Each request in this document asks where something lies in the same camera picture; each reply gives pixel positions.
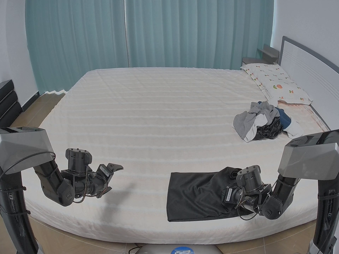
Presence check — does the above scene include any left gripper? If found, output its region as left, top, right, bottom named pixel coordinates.
left=86, top=163, right=124, bottom=196

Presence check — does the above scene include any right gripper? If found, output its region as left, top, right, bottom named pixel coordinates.
left=221, top=185, right=256, bottom=211

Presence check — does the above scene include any black T-shirt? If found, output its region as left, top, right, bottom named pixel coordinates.
left=167, top=167, right=248, bottom=222

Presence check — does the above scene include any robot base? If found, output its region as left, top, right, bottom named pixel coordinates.
left=135, top=244, right=221, bottom=254

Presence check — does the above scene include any bed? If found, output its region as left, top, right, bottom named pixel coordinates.
left=22, top=35, right=339, bottom=244

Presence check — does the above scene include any pile of clothes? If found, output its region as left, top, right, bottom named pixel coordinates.
left=233, top=101, right=304, bottom=143

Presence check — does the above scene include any white printed pillow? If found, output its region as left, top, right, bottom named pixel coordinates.
left=240, top=62, right=312, bottom=105

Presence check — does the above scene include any black chest of drawers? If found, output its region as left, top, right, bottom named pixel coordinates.
left=0, top=80, right=23, bottom=128

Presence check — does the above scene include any blue-green curtain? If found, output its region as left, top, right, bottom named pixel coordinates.
left=25, top=0, right=130, bottom=95
left=126, top=0, right=274, bottom=70

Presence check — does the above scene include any grey bedside table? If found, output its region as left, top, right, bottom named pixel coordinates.
left=242, top=44, right=280, bottom=66

